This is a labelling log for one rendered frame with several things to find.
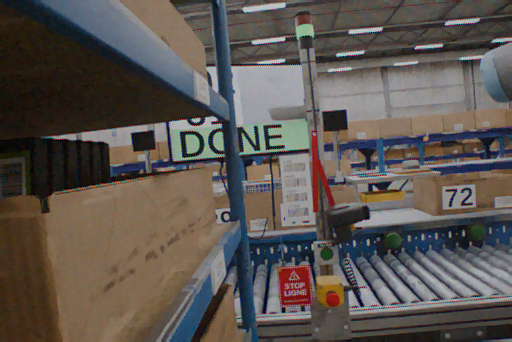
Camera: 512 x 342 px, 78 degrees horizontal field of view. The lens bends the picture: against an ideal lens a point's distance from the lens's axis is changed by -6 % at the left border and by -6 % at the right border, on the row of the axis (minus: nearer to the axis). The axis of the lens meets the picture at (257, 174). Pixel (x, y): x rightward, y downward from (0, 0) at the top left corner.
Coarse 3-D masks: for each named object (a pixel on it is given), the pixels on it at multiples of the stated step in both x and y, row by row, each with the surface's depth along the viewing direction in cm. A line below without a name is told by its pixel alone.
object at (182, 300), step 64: (0, 0) 11; (64, 0) 13; (192, 0) 55; (0, 64) 20; (64, 64) 22; (128, 64) 20; (0, 128) 44; (64, 128) 51; (192, 256) 39; (192, 320) 26; (256, 320) 60
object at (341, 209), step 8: (336, 208) 92; (344, 208) 92; (352, 208) 92; (360, 208) 91; (368, 208) 92; (328, 216) 93; (336, 216) 92; (344, 216) 91; (352, 216) 91; (360, 216) 91; (368, 216) 91; (336, 224) 92; (344, 224) 92; (352, 224) 94; (336, 232) 94; (344, 232) 93; (352, 232) 94; (336, 240) 94; (344, 240) 93
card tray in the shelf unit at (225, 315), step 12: (228, 288) 54; (216, 300) 56; (228, 300) 52; (216, 312) 45; (228, 312) 51; (204, 324) 57; (216, 324) 44; (228, 324) 50; (204, 336) 39; (216, 336) 43; (228, 336) 50
